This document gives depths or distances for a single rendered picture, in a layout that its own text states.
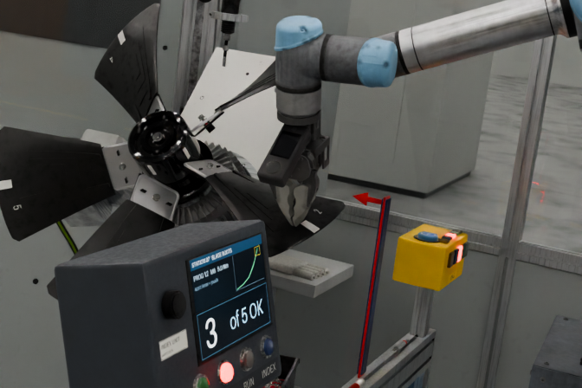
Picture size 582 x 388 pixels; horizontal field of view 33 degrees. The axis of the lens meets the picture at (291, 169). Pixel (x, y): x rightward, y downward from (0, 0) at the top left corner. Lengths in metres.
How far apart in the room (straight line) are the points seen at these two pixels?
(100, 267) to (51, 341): 2.13
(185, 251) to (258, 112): 1.19
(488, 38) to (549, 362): 0.52
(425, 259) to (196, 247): 0.97
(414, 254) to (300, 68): 0.54
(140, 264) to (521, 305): 1.59
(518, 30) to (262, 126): 0.73
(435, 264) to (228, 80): 0.66
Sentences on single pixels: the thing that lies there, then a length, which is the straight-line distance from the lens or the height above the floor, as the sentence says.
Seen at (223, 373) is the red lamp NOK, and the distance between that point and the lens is 1.08.
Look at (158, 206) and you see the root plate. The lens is 1.86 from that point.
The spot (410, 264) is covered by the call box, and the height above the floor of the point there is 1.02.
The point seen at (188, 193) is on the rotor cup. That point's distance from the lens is 1.90.
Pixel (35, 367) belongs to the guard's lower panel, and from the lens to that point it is 3.18.
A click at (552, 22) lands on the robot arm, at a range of 1.64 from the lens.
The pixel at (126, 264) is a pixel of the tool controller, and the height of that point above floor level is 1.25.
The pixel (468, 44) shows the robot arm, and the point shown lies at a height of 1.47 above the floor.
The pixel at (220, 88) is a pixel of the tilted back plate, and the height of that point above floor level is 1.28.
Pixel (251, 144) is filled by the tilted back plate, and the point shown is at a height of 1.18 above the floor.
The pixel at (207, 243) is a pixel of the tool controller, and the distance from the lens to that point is 1.06.
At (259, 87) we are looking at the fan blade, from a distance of 1.89.
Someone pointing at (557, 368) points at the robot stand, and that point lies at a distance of 1.62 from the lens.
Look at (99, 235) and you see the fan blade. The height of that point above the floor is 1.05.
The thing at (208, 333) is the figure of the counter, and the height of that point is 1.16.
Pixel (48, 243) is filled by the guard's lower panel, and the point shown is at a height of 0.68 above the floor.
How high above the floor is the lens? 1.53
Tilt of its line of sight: 11 degrees down
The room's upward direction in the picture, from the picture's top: 7 degrees clockwise
